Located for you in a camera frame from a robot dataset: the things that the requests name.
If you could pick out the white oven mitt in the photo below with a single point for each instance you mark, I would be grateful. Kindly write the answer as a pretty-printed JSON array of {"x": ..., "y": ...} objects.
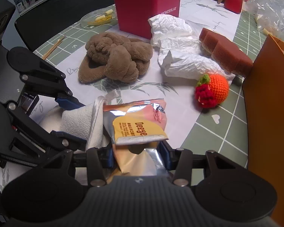
[{"x": 86, "y": 122}]

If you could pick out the black chair far side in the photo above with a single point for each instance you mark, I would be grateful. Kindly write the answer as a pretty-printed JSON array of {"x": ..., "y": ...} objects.
[{"x": 52, "y": 16}]

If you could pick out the clear plastic bag with bread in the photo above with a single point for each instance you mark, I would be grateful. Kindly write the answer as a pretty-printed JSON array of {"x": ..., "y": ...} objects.
[{"x": 269, "y": 16}]

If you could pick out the orange crochet fruit toy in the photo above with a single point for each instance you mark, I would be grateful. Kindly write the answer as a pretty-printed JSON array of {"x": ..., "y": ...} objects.
[{"x": 211, "y": 90}]

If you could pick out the glass dish with peels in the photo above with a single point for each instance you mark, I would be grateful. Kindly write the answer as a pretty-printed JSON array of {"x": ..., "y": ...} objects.
[{"x": 98, "y": 17}]

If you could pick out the green checkered tablecloth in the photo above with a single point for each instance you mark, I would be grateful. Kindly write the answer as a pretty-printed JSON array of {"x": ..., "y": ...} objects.
[{"x": 247, "y": 37}]

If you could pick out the black smartphone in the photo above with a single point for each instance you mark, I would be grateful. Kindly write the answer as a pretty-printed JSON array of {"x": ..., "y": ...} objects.
[{"x": 27, "y": 102}]

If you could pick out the foil snack packet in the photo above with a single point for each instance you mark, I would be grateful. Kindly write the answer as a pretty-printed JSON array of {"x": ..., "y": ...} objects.
[{"x": 136, "y": 128}]

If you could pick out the red mug with handle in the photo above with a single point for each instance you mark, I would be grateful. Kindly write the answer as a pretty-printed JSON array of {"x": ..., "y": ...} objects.
[{"x": 234, "y": 6}]

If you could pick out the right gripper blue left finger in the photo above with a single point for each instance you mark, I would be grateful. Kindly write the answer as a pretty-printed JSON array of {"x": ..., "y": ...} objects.
[{"x": 109, "y": 160}]

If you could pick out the magenta cube box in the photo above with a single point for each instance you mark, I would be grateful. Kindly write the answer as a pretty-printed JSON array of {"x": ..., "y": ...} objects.
[{"x": 133, "y": 15}]

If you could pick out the white plastic bag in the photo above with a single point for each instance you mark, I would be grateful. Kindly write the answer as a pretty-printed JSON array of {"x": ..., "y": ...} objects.
[{"x": 180, "y": 53}]

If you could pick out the wooden chopsticks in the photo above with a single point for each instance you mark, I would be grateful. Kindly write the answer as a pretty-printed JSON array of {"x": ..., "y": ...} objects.
[{"x": 56, "y": 44}]

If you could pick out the red-brown sponge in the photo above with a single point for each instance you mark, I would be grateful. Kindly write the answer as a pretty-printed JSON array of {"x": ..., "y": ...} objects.
[{"x": 226, "y": 53}]

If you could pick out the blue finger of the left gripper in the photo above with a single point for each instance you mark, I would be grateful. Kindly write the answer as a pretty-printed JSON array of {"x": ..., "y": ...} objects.
[
  {"x": 69, "y": 140},
  {"x": 69, "y": 103}
]

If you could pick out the white paper table runner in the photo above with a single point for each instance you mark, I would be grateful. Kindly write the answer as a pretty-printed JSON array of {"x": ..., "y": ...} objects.
[{"x": 187, "y": 126}]

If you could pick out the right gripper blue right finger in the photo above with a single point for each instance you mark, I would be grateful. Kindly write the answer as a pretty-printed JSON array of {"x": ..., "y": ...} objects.
[{"x": 165, "y": 151}]

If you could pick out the orange cardboard box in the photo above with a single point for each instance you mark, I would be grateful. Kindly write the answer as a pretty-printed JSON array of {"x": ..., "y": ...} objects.
[{"x": 263, "y": 92}]

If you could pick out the brown plush towel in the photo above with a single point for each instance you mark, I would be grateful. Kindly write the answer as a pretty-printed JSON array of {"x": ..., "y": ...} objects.
[{"x": 115, "y": 57}]

